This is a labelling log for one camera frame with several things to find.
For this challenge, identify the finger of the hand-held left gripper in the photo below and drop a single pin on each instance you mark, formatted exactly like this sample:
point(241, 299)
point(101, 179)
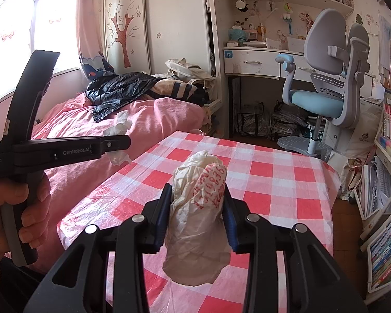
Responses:
point(117, 143)

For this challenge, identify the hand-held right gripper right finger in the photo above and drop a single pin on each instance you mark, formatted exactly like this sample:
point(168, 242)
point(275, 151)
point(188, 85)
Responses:
point(229, 221)

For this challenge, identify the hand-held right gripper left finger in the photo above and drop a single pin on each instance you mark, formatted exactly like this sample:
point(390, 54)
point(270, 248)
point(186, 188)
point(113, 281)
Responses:
point(164, 215)

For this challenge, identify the white tissue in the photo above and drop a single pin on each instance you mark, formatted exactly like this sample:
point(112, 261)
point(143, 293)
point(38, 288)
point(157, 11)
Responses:
point(120, 124)

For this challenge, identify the white plastic bag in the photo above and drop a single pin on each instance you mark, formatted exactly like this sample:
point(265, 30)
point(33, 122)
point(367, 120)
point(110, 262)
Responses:
point(195, 251)

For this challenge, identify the person's left hand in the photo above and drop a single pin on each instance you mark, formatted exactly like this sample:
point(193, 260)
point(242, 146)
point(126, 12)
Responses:
point(39, 202)

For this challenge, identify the pink bed blanket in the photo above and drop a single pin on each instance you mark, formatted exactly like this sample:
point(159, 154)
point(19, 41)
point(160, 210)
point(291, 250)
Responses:
point(84, 186)

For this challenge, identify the red checkered tablecloth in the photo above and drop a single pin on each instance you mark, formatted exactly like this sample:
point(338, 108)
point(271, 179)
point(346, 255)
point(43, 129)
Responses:
point(264, 182)

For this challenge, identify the black puffer jacket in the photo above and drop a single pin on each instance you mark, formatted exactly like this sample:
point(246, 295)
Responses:
point(117, 91)

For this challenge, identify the beige striped pillow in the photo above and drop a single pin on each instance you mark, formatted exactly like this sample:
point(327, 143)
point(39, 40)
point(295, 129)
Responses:
point(176, 89)

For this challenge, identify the beige tote bag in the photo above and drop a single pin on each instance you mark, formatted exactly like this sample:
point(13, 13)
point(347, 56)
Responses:
point(189, 70)

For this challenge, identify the checkered storage bag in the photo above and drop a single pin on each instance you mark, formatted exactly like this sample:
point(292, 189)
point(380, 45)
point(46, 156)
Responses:
point(252, 120)

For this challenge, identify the pink curtain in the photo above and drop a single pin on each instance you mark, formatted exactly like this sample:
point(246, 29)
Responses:
point(91, 22)

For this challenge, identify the window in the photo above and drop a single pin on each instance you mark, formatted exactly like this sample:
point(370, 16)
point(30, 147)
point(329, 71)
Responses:
point(52, 22)

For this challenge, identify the white wardrobe with tree decal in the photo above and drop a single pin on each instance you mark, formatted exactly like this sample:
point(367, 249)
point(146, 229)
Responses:
point(176, 22)

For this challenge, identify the white bookshelf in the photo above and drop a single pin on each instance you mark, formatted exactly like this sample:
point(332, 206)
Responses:
point(368, 208)

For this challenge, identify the grey and blue desk chair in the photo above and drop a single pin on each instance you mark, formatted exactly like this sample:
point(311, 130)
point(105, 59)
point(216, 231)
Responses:
point(316, 99)

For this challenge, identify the stack of white magazines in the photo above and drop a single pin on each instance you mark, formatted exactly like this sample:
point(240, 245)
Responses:
point(378, 189)

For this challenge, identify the white fabric bag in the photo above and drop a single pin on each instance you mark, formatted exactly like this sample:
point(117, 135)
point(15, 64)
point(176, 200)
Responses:
point(358, 137)

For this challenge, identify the white desk with drawers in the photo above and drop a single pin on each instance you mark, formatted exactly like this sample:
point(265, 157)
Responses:
point(247, 60)

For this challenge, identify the row of colourful books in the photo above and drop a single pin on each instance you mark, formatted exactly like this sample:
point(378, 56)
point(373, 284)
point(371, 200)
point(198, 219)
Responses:
point(386, 254)

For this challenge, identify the white paper sheets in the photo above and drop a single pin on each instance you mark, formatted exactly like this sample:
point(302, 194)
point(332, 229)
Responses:
point(285, 44)

